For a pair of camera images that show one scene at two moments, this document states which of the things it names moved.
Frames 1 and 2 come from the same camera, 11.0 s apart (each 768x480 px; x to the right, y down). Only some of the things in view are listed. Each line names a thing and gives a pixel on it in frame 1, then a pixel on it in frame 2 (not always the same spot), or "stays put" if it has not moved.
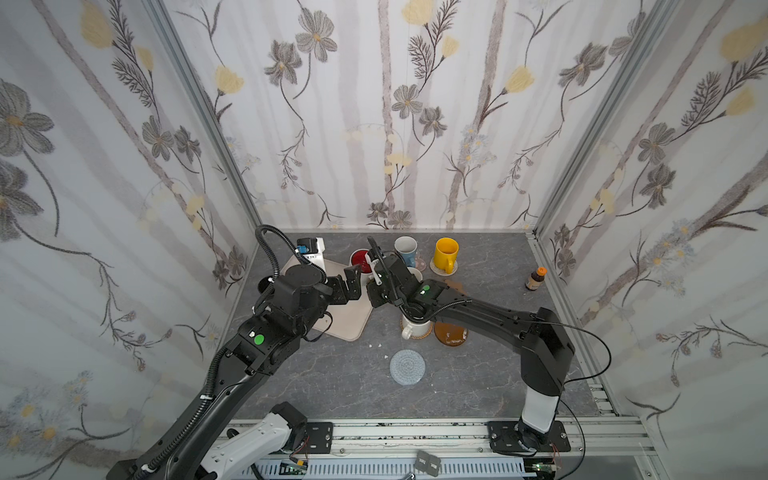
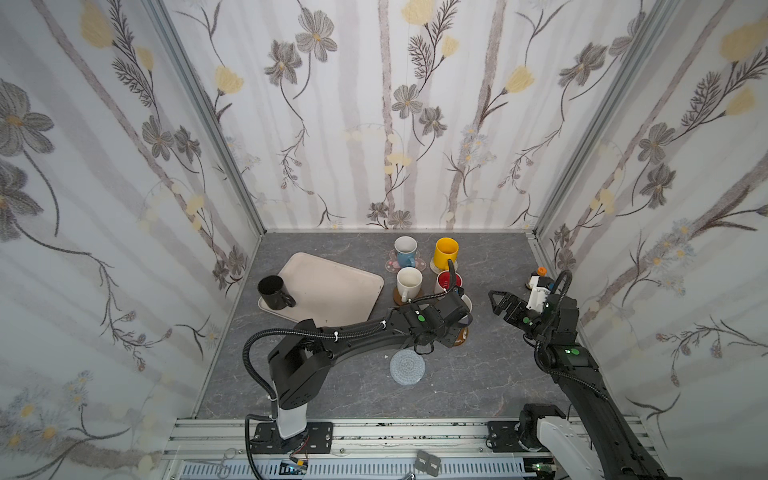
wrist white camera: [375, 273] to [538, 295]
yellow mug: [446, 254] stays put
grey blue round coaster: [407, 367] stays put
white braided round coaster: [440, 271] stays put
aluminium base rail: [461, 449] stays put
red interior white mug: [358, 257] to [444, 280]
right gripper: [389, 278] to [516, 309]
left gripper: [346, 285] to [455, 309]
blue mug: [406, 247] stays put
